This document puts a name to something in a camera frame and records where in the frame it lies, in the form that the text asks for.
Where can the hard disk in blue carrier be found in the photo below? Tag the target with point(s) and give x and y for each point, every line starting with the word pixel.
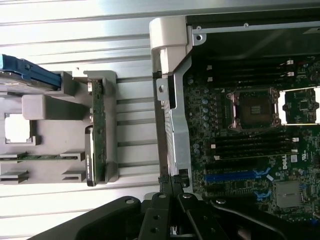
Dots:
pixel 37 72

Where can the silver CPU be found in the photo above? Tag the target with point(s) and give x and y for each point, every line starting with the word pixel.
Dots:
pixel 17 130

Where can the grey parts rack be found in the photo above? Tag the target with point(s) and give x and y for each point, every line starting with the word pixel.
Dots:
pixel 57 130

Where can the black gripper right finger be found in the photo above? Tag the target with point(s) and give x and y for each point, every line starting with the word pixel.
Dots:
pixel 205 220

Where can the green motherboard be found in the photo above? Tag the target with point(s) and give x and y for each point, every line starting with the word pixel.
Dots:
pixel 307 150

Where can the grey chipset heatsink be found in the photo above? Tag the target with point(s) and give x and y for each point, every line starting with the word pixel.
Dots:
pixel 287 195

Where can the green RAM stick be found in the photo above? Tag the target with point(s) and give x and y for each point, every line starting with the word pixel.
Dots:
pixel 45 157

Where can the metal socket cover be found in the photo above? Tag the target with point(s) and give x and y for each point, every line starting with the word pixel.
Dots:
pixel 302 105

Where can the open PC case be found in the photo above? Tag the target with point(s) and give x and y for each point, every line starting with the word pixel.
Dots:
pixel 175 120

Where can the CPU socket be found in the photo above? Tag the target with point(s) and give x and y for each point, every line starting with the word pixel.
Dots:
pixel 255 110

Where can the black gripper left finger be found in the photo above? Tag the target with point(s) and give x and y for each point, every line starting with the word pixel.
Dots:
pixel 140 220

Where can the blue expansion slot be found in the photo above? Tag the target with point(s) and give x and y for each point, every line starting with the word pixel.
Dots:
pixel 230 177

